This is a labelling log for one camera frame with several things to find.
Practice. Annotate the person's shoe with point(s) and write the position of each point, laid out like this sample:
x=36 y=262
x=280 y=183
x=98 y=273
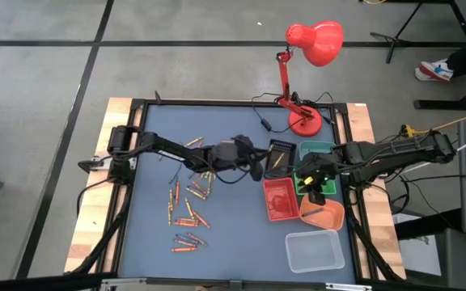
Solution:
x=435 y=70

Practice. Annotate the teal plastic bin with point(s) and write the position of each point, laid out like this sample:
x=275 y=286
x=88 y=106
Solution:
x=314 y=146

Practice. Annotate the grey floor case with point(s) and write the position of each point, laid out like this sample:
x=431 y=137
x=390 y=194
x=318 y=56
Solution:
x=459 y=262

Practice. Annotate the wooden table side board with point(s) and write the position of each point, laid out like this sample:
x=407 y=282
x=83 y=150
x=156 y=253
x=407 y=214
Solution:
x=358 y=121
x=113 y=113

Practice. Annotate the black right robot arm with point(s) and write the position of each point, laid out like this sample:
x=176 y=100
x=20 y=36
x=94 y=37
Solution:
x=399 y=151

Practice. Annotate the orange plastic bin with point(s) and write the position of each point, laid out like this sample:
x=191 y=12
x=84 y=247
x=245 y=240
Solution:
x=330 y=220

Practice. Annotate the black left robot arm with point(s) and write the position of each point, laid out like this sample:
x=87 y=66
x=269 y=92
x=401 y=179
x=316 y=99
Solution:
x=168 y=151

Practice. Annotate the green mesh basket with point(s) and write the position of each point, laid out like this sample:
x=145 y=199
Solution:
x=330 y=188

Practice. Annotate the black tripod stand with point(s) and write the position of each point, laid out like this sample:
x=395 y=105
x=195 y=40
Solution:
x=407 y=28

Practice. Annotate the black frame upright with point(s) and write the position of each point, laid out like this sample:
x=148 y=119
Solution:
x=35 y=283

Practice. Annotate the blue crayon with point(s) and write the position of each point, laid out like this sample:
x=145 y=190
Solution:
x=185 y=239
x=175 y=174

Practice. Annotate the red desk lamp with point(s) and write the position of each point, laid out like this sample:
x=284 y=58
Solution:
x=318 y=42

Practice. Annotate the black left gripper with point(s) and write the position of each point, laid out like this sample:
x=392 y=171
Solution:
x=255 y=171

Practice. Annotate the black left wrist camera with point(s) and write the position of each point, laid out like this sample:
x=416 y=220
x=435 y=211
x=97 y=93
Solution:
x=227 y=155

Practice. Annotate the yellow crayon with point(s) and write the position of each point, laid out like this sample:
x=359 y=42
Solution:
x=196 y=193
x=278 y=160
x=189 y=207
x=209 y=184
x=169 y=216
x=194 y=141
x=171 y=198

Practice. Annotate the black stand base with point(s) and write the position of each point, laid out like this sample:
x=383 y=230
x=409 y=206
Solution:
x=439 y=105

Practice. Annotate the clear plastic bin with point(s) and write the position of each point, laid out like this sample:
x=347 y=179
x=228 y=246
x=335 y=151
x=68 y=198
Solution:
x=314 y=252

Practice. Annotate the red mesh basket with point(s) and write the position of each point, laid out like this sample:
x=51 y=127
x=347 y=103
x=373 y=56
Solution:
x=281 y=202

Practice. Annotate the silver aluminium rail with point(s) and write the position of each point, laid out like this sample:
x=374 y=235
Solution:
x=348 y=287
x=124 y=281

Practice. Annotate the red crayon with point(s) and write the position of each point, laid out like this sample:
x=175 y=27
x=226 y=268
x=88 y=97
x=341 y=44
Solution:
x=200 y=187
x=177 y=192

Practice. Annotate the dark brown crayon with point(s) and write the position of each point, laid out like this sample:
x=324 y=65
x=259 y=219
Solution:
x=313 y=212

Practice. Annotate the black aluminium table frame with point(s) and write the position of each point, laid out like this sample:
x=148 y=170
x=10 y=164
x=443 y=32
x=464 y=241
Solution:
x=237 y=102

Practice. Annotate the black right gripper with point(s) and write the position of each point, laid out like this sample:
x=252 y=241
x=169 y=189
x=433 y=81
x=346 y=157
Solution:
x=318 y=167

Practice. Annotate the black mesh basket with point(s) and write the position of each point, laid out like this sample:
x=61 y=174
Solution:
x=289 y=161

